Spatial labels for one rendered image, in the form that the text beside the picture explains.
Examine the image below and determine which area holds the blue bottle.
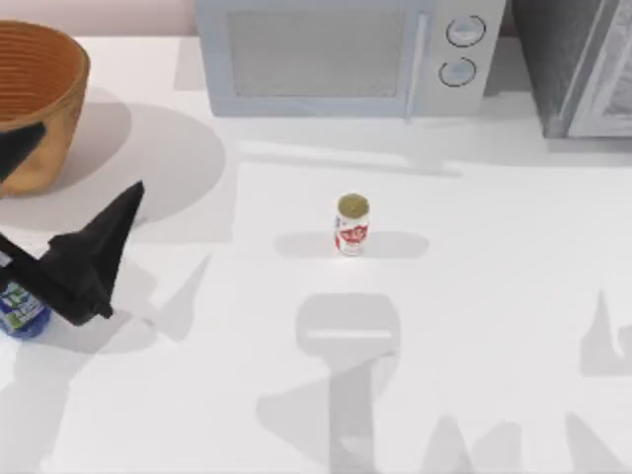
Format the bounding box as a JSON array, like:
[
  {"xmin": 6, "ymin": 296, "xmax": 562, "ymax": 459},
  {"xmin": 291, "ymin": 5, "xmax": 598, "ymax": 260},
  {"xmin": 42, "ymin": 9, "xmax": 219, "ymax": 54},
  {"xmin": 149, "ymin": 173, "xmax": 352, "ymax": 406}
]
[{"xmin": 0, "ymin": 279, "xmax": 53, "ymax": 340}]

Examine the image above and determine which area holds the brown woven basket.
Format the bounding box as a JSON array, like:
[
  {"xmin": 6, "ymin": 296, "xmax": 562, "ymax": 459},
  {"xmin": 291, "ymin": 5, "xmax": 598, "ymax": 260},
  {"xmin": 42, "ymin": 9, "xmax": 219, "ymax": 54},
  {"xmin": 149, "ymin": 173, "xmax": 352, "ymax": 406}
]
[{"xmin": 0, "ymin": 19, "xmax": 92, "ymax": 199}]

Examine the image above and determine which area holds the red and white can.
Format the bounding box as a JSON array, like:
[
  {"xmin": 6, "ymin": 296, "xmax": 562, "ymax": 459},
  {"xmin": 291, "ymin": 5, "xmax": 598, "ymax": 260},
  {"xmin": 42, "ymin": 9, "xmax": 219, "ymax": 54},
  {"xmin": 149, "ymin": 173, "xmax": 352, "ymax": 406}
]
[{"xmin": 333, "ymin": 193, "xmax": 372, "ymax": 259}]

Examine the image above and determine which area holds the microwave oven door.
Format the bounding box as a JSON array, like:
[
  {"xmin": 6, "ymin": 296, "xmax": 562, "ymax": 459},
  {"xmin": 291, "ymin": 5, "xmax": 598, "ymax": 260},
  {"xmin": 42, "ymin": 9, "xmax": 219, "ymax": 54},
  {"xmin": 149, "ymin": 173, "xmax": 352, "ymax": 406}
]
[{"xmin": 195, "ymin": 0, "xmax": 436, "ymax": 119}]

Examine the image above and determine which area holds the microwave oven knob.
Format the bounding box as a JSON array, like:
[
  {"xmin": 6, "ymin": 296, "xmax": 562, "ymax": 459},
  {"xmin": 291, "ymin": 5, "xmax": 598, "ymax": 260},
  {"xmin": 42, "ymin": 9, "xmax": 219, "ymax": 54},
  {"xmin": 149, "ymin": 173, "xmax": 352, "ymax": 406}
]
[
  {"xmin": 444, "ymin": 13, "xmax": 488, "ymax": 46},
  {"xmin": 437, "ymin": 54, "xmax": 479, "ymax": 90}
]

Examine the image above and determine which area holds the pale microwave oven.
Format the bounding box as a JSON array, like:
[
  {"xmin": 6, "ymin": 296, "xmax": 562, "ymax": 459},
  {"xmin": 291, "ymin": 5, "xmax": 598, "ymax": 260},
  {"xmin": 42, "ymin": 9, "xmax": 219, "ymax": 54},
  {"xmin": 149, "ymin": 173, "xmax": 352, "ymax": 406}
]
[{"xmin": 192, "ymin": 0, "xmax": 508, "ymax": 120}]

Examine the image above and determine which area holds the pale microwave door handle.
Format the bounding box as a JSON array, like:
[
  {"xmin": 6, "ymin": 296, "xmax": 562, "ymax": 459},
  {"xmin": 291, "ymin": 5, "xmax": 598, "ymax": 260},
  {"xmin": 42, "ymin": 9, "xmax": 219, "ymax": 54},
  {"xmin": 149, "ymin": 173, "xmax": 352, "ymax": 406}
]
[{"xmin": 403, "ymin": 13, "xmax": 429, "ymax": 123}]

